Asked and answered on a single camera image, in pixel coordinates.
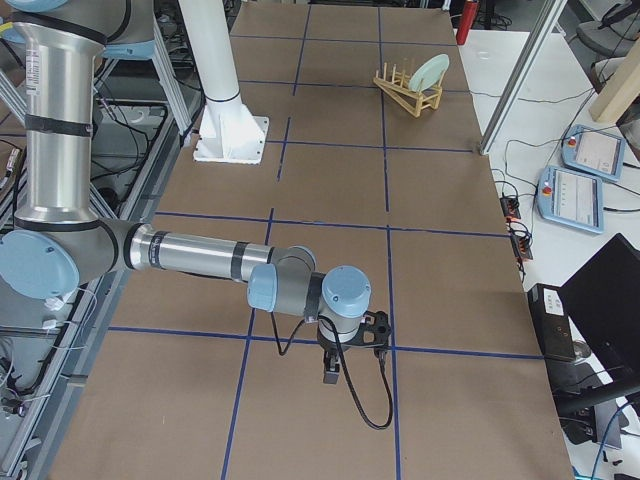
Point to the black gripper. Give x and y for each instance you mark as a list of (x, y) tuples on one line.
[(331, 347)]

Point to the light green plate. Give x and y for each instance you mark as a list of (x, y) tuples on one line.
[(429, 74)]

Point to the wooden dish rack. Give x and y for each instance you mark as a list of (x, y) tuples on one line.
[(395, 86)]

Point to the brown paper table cover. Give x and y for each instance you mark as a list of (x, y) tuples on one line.
[(190, 384)]

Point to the black computer box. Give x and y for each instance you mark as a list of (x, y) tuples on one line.
[(551, 323)]

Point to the orange black power strip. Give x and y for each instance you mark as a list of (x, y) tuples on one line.
[(520, 235)]

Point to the black monitor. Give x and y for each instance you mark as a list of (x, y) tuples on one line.
[(602, 300)]

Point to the near blue teach pendant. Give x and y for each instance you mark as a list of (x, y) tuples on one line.
[(571, 198)]

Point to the blue teach pendant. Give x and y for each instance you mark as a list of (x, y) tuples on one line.
[(571, 198), (594, 151)]

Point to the far blue teach pendant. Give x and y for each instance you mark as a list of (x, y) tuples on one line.
[(594, 151)]

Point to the red cylinder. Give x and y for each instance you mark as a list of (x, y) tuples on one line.
[(467, 20)]

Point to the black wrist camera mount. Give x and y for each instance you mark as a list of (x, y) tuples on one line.
[(374, 331)]

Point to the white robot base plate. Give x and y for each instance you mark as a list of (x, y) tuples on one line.
[(237, 138)]

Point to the aluminium side frame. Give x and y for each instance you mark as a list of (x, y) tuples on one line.
[(66, 240)]

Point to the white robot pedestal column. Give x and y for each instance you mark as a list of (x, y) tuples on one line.
[(208, 34)]

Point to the aluminium frame post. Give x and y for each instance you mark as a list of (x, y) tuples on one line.
[(543, 26)]

